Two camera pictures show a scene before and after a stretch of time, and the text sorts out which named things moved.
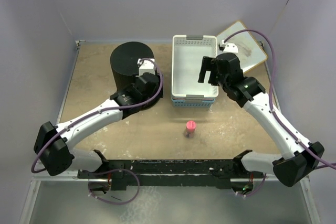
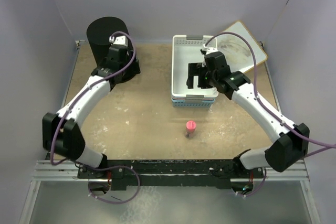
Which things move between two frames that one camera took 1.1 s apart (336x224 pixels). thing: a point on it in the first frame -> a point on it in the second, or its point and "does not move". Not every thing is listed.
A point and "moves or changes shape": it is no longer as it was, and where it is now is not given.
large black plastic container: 124,62 moves or changes shape
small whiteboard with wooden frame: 249,53 does not move
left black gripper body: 156,88 -> 127,59
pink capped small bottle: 190,126 does not move
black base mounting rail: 227,173 does not move
